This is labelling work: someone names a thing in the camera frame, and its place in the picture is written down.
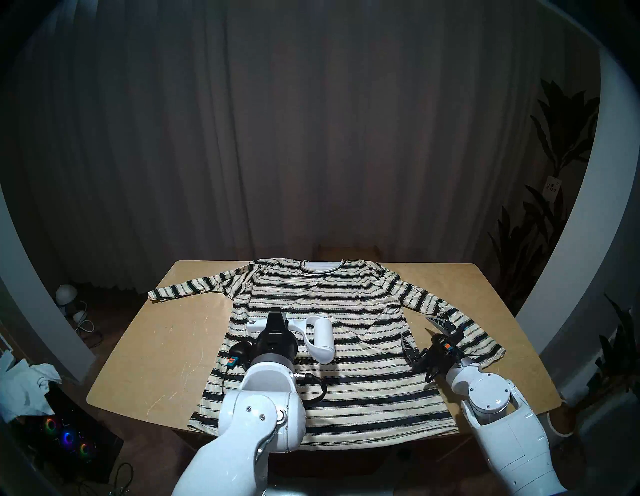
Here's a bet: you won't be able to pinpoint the white lint roller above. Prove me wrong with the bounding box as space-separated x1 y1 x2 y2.
246 315 336 365

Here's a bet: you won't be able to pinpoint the white curved arch pillar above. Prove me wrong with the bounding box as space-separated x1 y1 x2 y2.
515 47 640 396
0 185 96 381

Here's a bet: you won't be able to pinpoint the tall dark leafy plant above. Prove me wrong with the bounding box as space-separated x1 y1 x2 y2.
487 77 601 316

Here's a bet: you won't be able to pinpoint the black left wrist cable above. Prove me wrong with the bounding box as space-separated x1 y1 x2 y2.
221 367 329 406

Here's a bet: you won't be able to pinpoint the white floor cable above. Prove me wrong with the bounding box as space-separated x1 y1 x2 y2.
75 300 97 335

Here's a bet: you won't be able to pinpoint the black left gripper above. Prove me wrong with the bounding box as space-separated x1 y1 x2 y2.
255 312 299 359

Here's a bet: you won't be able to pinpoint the cream black striped long-sleeve top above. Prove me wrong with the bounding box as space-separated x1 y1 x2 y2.
148 257 506 452

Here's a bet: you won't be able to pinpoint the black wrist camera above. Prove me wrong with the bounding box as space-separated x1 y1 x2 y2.
222 341 257 372
430 334 463 361

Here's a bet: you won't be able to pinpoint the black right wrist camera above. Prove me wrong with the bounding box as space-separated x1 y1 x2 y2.
430 334 463 361

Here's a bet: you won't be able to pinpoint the small dark potted plant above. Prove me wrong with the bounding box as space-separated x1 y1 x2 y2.
565 294 640 416

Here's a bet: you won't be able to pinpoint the black computer with RGB fans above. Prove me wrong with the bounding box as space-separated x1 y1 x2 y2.
20 385 125 483

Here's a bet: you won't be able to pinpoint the black floor cables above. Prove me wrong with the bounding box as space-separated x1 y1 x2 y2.
75 462 136 496

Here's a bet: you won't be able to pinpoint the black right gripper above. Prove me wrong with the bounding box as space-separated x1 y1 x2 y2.
400 315 465 384

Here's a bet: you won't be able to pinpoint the white plant pot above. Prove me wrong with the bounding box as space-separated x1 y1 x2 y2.
547 400 576 439

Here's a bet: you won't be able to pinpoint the white mushroom lamp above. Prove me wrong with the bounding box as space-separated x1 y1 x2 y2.
55 284 79 316

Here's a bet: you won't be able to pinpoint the white crumpled cloth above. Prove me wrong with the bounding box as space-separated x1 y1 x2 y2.
0 350 63 425

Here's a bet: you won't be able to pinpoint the grey pleated curtain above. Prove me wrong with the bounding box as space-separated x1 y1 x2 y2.
15 0 601 296

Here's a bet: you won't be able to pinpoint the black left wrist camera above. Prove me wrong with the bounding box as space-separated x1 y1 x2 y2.
222 341 257 372

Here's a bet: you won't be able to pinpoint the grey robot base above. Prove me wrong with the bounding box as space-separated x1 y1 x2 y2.
270 481 416 496

